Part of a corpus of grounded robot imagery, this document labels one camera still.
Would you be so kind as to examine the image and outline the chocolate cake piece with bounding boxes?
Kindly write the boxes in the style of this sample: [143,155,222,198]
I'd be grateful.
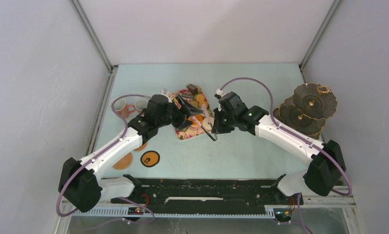
[186,84,199,96]

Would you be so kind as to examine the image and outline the white donut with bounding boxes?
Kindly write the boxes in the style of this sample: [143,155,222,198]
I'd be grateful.
[202,117,214,132]

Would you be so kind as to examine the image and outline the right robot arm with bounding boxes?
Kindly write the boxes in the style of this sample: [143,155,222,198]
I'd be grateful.
[212,90,346,204]

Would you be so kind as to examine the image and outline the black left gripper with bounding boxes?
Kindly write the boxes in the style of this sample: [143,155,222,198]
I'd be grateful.
[156,95,202,133]

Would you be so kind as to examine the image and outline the orange glazed donut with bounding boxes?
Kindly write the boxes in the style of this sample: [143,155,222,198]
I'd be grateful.
[188,115,203,128]

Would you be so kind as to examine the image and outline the orange question mark coaster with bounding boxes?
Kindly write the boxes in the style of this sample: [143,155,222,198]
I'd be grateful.
[140,151,161,168]

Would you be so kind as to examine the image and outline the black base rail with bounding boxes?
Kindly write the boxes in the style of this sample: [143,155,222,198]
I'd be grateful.
[126,178,304,215]

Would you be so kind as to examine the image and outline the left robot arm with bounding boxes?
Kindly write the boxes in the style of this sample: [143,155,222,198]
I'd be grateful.
[56,94,204,217]

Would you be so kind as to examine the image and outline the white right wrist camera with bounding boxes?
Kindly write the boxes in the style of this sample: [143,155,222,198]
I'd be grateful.
[214,89,224,99]

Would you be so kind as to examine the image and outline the lower wooden round coaster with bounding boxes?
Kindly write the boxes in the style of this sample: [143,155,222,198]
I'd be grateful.
[112,153,133,170]

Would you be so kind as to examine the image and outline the pink mug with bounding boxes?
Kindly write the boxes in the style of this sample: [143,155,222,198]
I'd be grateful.
[111,98,136,118]

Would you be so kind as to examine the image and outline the orange round biscuit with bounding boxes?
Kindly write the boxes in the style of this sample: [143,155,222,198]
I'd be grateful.
[199,100,208,109]
[194,94,205,102]

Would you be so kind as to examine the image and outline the orange round biscuit upper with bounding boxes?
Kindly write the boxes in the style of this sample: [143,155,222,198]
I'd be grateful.
[194,94,205,102]

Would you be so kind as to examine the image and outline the wooden round coaster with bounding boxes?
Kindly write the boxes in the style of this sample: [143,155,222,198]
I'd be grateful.
[134,142,147,152]
[112,153,133,170]

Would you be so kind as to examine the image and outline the pink handled metal tongs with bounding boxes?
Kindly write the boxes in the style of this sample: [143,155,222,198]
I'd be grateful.
[189,104,218,141]

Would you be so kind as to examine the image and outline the three tier black cake stand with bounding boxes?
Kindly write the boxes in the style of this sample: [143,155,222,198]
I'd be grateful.
[272,83,338,139]

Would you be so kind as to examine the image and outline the small pink cup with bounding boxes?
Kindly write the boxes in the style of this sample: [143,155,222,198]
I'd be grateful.
[134,98,148,113]

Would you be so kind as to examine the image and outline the upper wooden round coaster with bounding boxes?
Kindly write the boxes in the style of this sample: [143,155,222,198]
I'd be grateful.
[134,142,147,152]

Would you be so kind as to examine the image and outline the floral rectangular tray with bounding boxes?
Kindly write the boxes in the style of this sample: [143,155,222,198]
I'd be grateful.
[169,84,214,140]

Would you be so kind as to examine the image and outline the orange round biscuit lower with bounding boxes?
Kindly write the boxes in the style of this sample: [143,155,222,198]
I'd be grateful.
[199,100,208,109]

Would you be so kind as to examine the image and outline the striped chocolate cake slice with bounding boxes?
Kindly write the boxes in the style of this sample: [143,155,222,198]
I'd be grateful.
[181,93,194,100]

